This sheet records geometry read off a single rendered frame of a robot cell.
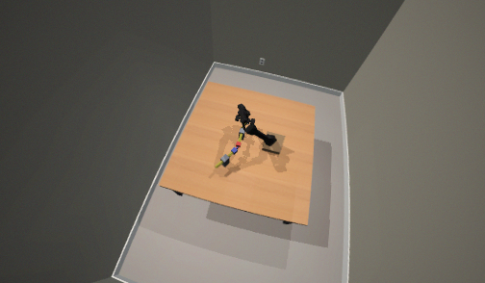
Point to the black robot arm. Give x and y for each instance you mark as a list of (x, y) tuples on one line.
[(251, 128)]

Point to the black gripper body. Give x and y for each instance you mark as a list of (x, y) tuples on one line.
[(238, 118)]

